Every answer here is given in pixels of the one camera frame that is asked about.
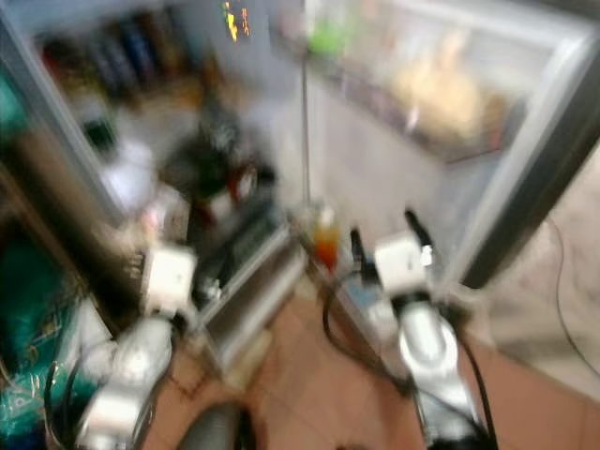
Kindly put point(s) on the clear blue-capped water bottle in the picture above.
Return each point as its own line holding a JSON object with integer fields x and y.
{"x": 370, "y": 314}

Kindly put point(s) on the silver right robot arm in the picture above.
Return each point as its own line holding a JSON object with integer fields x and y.
{"x": 431, "y": 361}

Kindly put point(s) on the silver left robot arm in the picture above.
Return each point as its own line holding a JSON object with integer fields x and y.
{"x": 127, "y": 375}

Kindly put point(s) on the clear fridge drawer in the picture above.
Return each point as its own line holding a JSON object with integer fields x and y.
{"x": 253, "y": 300}

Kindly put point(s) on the grey fridge door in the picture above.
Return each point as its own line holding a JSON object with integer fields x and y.
{"x": 375, "y": 178}

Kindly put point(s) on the grey fridge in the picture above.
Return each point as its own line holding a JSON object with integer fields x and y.
{"x": 272, "y": 84}

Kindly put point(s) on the orange fridge display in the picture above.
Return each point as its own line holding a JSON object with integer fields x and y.
{"x": 232, "y": 23}

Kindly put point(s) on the orange drink bottle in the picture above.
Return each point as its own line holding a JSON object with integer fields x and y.
{"x": 327, "y": 246}

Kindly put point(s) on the clear door shelf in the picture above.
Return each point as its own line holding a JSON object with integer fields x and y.
{"x": 375, "y": 108}

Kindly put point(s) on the black plastic bag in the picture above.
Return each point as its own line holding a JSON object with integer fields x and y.
{"x": 216, "y": 159}

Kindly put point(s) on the white jar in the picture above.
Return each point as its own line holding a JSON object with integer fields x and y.
{"x": 131, "y": 183}

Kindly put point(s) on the bagged bread loaf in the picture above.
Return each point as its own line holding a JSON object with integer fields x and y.
{"x": 441, "y": 98}

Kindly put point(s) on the grey robot leg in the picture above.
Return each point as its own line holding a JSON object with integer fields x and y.
{"x": 216, "y": 433}

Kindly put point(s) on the teal patterned bag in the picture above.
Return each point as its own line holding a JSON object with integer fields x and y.
{"x": 37, "y": 319}

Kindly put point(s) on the teal cloth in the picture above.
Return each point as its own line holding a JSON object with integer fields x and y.
{"x": 9, "y": 108}

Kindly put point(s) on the green packet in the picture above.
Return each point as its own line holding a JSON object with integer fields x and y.
{"x": 330, "y": 36}

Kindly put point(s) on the dark blue drink can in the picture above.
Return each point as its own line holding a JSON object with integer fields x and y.
{"x": 114, "y": 58}
{"x": 145, "y": 47}

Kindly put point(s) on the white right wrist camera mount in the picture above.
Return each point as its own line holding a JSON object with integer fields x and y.
{"x": 399, "y": 262}

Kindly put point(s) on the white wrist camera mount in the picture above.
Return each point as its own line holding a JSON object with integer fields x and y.
{"x": 399, "y": 262}
{"x": 171, "y": 279}

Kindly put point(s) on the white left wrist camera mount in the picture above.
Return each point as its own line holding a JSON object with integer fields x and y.
{"x": 171, "y": 279}

